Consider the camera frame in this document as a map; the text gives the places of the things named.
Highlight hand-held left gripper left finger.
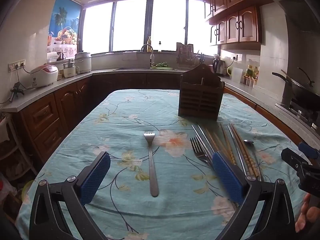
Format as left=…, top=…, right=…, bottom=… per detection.
left=29, top=151, right=111, bottom=240

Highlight silver fork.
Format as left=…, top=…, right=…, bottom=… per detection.
left=143, top=131, right=160, bottom=197

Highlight white wall outlet strip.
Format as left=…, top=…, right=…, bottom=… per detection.
left=8, top=59, right=27, bottom=71

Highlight white storage shelf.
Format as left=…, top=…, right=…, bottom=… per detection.
left=0, top=112, right=38, bottom=180

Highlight wooden base cabinets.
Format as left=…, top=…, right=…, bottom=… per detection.
left=11, top=72, right=305, bottom=164

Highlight metal spoon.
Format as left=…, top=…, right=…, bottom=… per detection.
left=243, top=139, right=263, bottom=182

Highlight green bowl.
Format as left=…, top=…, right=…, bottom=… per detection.
left=21, top=179, right=35, bottom=202

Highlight wooden wall cabinets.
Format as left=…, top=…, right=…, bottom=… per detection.
left=200, top=0, right=285, bottom=46

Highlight chrome sink faucet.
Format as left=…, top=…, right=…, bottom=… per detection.
left=140, top=44, right=154, bottom=68

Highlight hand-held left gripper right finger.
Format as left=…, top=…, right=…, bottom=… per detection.
left=212, top=151, right=297, bottom=240

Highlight black wok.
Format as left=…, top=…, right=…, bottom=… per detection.
left=272, top=67, right=320, bottom=112

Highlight translucent plastic container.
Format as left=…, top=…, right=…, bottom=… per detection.
left=232, top=67, right=245, bottom=82

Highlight gas stove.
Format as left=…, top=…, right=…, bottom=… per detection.
left=275, top=97, right=320, bottom=132

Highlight teal floral tablecloth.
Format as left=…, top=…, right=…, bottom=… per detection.
left=16, top=89, right=307, bottom=240

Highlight kitchen window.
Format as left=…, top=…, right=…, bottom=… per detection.
left=81, top=0, right=218, bottom=55

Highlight electric kettle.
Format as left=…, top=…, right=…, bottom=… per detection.
left=212, top=58, right=225, bottom=75

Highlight white and red rice cooker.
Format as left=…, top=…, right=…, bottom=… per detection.
left=30, top=64, right=59, bottom=88

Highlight large white rice cooker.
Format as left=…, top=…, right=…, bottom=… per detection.
left=74, top=52, right=92, bottom=74

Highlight grey kitchen countertop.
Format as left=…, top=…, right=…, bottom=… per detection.
left=0, top=67, right=320, bottom=153

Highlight fruit and palm poster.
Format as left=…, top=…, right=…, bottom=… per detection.
left=47, top=0, right=83, bottom=53

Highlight wooden knife rack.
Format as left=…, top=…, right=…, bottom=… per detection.
left=176, top=42, right=195, bottom=64

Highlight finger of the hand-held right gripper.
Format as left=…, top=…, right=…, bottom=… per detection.
left=299, top=142, right=320, bottom=159
left=281, top=148, right=313, bottom=178

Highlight dark metal fork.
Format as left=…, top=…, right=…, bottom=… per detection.
left=189, top=137, right=214, bottom=168

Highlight small white electric pot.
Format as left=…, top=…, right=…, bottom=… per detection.
left=61, top=59, right=80, bottom=78

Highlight wooden utensil holder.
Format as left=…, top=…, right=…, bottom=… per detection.
left=178, top=64, right=225, bottom=121

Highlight metal chopstick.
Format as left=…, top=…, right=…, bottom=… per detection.
left=227, top=124, right=248, bottom=177
left=196, top=122, right=220, bottom=153
left=229, top=124, right=250, bottom=176
left=191, top=124, right=216, bottom=157

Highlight plain wooden chopstick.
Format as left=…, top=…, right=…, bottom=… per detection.
left=204, top=127, right=237, bottom=166
left=219, top=122, right=237, bottom=165

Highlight person's right hand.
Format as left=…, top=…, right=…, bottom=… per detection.
left=295, top=194, right=320, bottom=233

